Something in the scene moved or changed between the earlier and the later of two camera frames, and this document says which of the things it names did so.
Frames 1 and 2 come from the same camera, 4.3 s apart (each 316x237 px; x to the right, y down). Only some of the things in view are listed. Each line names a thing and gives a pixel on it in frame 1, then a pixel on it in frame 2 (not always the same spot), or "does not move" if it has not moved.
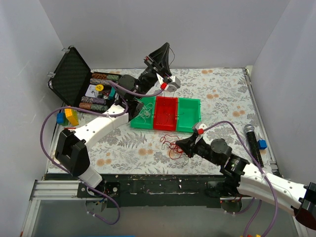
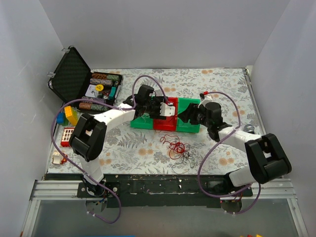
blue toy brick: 60,118 does not move
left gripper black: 153,64 -> 156,109
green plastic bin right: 189,113 does not move
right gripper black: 193,143 -> 191,113
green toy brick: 65,123 does not move
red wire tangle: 176,151 does not move
